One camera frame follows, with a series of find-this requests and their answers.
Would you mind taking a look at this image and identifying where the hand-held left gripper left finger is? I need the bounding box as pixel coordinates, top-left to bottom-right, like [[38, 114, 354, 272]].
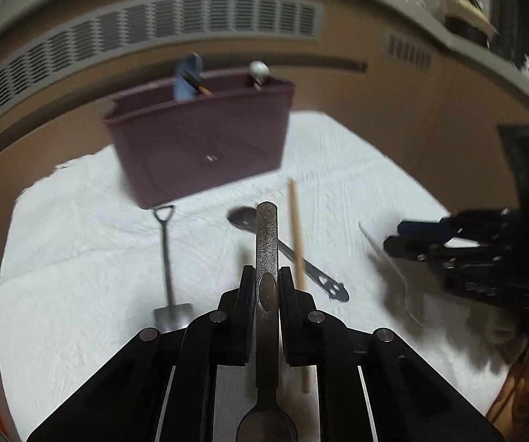
[[27, 264, 258, 442]]

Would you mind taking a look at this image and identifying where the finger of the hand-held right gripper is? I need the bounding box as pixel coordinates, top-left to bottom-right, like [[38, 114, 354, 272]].
[[383, 238, 455, 264], [396, 217, 459, 243]]

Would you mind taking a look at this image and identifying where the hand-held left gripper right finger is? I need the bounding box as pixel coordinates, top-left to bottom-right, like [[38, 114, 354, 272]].
[[278, 266, 505, 442]]

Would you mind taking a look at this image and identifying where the long metal spoon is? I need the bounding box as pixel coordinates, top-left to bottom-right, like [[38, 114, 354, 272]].
[[236, 201, 300, 442]]

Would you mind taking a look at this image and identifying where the wooden chopstick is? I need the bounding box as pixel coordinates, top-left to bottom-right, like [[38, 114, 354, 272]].
[[288, 179, 312, 395]]

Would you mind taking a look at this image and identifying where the shovel-shaped metal spoon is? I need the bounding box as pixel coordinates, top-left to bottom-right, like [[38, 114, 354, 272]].
[[153, 204, 195, 333]]

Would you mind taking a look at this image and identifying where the metal spoon with cutout handle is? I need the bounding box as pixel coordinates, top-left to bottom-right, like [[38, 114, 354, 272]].
[[226, 206, 350, 303]]

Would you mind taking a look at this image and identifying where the maroon plastic utensil holder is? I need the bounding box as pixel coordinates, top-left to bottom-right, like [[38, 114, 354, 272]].
[[102, 78, 295, 210]]

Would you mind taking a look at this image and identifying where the wooden-handled black utensil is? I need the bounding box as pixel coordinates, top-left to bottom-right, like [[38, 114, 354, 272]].
[[179, 70, 214, 99]]

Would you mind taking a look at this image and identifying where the blue plastic rice spoon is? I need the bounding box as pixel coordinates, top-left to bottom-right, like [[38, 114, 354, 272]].
[[173, 53, 205, 102]]

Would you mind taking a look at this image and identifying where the wooden kitchen cabinet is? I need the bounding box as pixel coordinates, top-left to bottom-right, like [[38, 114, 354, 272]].
[[0, 4, 529, 222]]

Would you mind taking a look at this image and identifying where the white textured tablecloth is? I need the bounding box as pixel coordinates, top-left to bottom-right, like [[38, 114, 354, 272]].
[[0, 109, 523, 442]]

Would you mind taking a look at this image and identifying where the small grey vent grille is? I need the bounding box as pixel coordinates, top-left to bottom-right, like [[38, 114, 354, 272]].
[[386, 32, 433, 74]]

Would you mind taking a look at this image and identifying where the black pot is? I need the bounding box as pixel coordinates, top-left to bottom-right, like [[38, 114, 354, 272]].
[[444, 14, 491, 49]]

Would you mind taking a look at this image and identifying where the long grey vent grille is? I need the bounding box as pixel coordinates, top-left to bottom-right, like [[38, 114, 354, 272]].
[[0, 0, 324, 132]]

